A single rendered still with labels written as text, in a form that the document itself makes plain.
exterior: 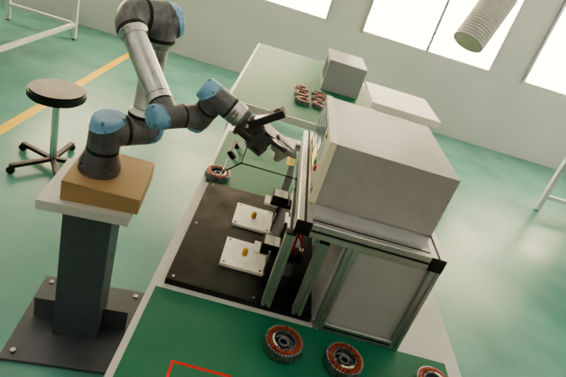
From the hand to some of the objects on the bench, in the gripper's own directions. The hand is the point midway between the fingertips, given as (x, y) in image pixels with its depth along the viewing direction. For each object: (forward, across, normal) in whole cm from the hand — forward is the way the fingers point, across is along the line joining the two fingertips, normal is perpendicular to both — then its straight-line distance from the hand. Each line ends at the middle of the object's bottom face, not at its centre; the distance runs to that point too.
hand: (295, 154), depth 145 cm
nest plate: (+12, +4, -40) cm, 42 cm away
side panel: (+50, +24, -25) cm, 61 cm away
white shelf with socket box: (+66, -99, -18) cm, 120 cm away
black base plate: (+15, -9, -42) cm, 45 cm away
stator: (-5, -49, -50) cm, 70 cm away
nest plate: (+12, -21, -40) cm, 47 cm away
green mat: (+34, +56, -33) cm, 73 cm away
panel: (+35, -9, -30) cm, 47 cm away
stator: (+28, +36, -35) cm, 58 cm away
